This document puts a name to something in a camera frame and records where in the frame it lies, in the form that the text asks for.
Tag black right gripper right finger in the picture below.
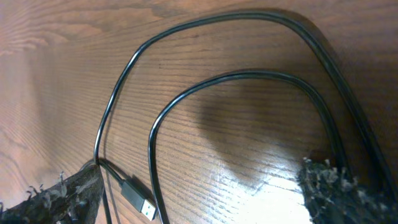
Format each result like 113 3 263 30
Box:
297 157 397 224

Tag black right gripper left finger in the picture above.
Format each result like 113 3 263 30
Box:
1 164 104 223

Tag black USB cable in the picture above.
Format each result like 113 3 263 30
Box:
93 11 397 224
147 68 352 224

